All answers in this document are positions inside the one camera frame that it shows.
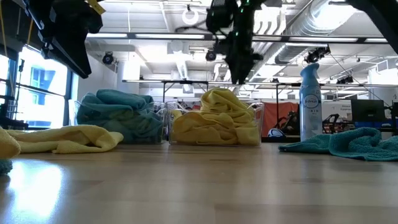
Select silver ventilation duct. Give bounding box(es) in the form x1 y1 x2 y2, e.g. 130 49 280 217
275 0 358 65

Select black robot equipment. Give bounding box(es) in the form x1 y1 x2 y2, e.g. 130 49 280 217
281 111 300 135
322 113 352 134

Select blue desk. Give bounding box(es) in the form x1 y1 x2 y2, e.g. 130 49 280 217
353 120 398 134

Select white hanging ring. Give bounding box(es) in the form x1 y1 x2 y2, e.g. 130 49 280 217
182 7 200 26

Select long linear light bar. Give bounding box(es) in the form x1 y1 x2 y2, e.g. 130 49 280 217
86 32 398 44

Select black aluminium extrusion frame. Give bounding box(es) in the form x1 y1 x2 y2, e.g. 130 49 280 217
261 136 301 144

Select orange panel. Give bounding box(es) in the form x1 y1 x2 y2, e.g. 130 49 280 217
261 101 300 138

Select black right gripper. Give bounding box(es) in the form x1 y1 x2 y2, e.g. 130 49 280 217
214 18 264 85

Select black track light cluster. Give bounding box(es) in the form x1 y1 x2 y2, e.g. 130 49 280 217
304 46 331 65

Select dark rack silhouette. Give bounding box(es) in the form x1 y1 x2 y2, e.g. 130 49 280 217
0 95 29 129

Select white parallel conduits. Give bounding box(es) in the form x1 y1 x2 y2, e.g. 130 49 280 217
253 6 287 35

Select orange hanging cable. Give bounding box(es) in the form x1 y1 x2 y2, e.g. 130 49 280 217
26 18 34 46

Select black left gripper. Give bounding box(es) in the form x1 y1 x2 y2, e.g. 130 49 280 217
24 0 104 79

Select clear plastic basket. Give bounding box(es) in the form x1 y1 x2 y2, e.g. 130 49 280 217
167 101 266 147
72 98 169 146

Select black metal table frame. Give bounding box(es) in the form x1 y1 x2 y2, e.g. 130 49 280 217
122 80 210 103

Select teal microfiber towel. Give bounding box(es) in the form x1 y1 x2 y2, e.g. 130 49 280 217
0 158 14 175
102 111 164 144
76 93 147 125
278 126 398 162

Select black computer monitor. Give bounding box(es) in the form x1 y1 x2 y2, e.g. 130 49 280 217
350 99 386 123

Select yellow label tag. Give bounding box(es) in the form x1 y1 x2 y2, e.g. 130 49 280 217
85 0 106 16

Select light blue air freshener bottle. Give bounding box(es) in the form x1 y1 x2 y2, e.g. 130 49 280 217
298 63 323 142

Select bright window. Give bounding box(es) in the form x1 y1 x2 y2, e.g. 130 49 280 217
0 46 74 130

